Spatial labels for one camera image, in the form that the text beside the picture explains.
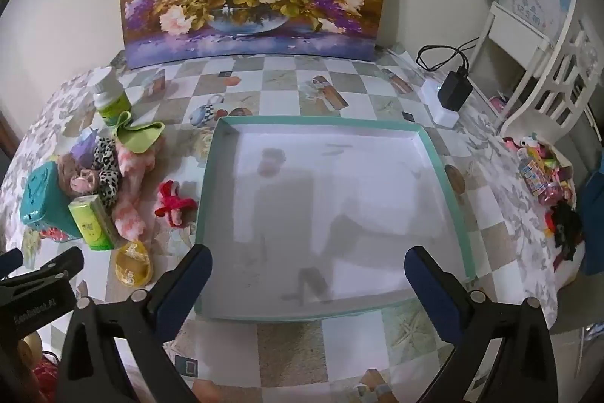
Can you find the black power adapter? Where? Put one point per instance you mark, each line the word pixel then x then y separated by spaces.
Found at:
pixel 454 91

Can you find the teal plastic heart box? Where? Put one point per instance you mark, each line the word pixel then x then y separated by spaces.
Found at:
pixel 42 200

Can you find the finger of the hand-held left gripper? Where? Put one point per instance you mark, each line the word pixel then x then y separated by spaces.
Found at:
pixel 9 262
pixel 56 266

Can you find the pile of colourful toys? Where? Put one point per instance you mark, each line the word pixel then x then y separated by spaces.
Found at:
pixel 542 181

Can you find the leopard print scrunchie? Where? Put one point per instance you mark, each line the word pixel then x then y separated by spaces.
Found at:
pixel 107 176

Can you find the checked printed table mat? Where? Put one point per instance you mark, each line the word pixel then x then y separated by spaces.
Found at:
pixel 283 86

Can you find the green cloth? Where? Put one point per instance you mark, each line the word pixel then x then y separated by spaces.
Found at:
pixel 141 136

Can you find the brown plush scrunchie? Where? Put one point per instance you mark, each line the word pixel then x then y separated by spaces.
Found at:
pixel 75 176

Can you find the dark blue cloth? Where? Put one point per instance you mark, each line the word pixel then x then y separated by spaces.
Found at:
pixel 593 219

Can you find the pink fluffy plush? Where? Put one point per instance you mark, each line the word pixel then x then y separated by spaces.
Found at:
pixel 134 176

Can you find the teal shallow cardboard box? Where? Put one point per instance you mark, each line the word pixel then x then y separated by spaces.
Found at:
pixel 339 204

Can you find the white power strip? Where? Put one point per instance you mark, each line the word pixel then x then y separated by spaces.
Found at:
pixel 434 110

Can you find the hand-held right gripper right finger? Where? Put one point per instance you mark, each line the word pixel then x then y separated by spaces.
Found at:
pixel 429 289

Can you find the green tissue pack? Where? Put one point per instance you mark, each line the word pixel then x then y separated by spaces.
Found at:
pixel 92 223

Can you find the purple packet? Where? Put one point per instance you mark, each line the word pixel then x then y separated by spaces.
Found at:
pixel 87 148

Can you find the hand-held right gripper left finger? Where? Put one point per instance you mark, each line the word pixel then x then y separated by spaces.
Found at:
pixel 188 285

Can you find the red plush toy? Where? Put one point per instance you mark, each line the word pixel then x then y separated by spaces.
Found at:
pixel 172 204

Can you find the green bottle with white cap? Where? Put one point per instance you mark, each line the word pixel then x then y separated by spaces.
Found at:
pixel 111 101

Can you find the white chair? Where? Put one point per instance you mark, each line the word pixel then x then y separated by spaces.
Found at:
pixel 542 91

